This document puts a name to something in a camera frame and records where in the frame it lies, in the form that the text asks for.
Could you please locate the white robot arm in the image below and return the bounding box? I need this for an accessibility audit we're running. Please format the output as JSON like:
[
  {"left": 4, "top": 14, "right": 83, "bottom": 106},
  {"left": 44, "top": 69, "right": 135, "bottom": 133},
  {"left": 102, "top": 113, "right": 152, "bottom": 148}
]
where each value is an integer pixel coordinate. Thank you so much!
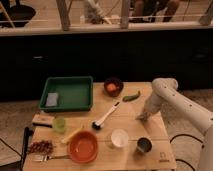
[{"left": 137, "top": 78, "right": 213, "bottom": 171}]

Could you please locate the dark bowl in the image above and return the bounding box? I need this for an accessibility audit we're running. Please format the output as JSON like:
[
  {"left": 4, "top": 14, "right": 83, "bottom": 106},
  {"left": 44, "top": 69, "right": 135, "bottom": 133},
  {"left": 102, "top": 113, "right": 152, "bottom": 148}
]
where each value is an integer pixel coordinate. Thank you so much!
[{"left": 104, "top": 78, "right": 124, "bottom": 97}]

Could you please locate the red bowl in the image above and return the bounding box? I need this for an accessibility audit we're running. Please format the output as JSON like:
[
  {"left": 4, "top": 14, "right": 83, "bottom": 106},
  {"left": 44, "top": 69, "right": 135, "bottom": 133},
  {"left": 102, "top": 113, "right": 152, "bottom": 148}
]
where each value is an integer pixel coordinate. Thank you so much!
[{"left": 68, "top": 131, "right": 98, "bottom": 164}]

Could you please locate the green pepper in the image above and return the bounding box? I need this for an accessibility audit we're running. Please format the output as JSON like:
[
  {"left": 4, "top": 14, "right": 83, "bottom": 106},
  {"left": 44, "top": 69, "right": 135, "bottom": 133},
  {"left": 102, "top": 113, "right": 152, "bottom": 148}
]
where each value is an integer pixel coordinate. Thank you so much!
[{"left": 122, "top": 91, "right": 141, "bottom": 102}]

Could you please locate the metal cup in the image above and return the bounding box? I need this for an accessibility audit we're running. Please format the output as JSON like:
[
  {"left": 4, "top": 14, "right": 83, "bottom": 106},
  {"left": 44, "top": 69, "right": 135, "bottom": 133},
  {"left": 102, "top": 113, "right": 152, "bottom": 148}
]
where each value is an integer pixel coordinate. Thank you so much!
[{"left": 137, "top": 137, "right": 152, "bottom": 153}]

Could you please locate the white cup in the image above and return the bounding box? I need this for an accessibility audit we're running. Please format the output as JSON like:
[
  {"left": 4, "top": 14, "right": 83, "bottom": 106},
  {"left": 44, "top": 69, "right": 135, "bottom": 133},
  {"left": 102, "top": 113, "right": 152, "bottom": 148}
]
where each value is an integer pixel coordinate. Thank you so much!
[{"left": 110, "top": 129, "right": 129, "bottom": 148}]

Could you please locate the orange fruit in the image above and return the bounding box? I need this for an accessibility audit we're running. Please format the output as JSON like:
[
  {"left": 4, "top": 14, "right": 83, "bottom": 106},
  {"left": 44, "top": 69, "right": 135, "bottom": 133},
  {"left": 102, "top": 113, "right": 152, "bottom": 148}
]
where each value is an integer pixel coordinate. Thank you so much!
[{"left": 107, "top": 83, "right": 117, "bottom": 92}]

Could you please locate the green plastic tray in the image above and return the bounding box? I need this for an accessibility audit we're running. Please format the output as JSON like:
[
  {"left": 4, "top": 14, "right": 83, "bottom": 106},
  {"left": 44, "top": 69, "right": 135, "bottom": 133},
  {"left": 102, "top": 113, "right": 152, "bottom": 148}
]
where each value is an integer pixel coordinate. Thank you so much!
[{"left": 39, "top": 76, "right": 93, "bottom": 112}]

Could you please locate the green cup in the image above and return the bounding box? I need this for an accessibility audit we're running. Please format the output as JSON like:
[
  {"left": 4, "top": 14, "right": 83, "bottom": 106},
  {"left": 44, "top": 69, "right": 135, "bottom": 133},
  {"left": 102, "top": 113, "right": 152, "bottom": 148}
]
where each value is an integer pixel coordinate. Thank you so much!
[{"left": 52, "top": 117, "right": 66, "bottom": 134}]

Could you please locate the grey sponge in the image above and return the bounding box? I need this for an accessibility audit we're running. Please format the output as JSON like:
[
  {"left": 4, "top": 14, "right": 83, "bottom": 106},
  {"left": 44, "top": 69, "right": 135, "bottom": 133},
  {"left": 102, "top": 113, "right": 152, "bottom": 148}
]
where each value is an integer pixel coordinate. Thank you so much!
[{"left": 46, "top": 93, "right": 59, "bottom": 107}]

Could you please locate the wooden block brush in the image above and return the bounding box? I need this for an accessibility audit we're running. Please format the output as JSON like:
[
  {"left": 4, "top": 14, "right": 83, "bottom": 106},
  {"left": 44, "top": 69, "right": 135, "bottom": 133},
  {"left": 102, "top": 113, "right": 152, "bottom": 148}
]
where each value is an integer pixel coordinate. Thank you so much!
[{"left": 32, "top": 114, "right": 54, "bottom": 127}]

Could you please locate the red grapes bunch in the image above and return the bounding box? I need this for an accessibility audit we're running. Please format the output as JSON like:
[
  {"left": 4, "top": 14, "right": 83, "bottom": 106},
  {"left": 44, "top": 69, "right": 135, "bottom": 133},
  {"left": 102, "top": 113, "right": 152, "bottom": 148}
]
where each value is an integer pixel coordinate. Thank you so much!
[{"left": 28, "top": 140, "right": 53, "bottom": 154}]

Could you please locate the silver fork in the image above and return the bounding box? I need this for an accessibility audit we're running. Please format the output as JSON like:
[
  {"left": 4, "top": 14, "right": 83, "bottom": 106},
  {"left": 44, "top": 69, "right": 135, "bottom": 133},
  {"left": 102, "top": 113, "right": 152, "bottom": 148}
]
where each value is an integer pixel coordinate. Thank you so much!
[{"left": 33, "top": 155, "right": 69, "bottom": 162}]

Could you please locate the black cable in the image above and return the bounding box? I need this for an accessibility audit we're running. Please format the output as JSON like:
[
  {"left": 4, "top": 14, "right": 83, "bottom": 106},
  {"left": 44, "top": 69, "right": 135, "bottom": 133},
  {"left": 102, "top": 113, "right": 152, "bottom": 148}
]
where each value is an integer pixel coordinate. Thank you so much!
[{"left": 169, "top": 133, "right": 204, "bottom": 171}]

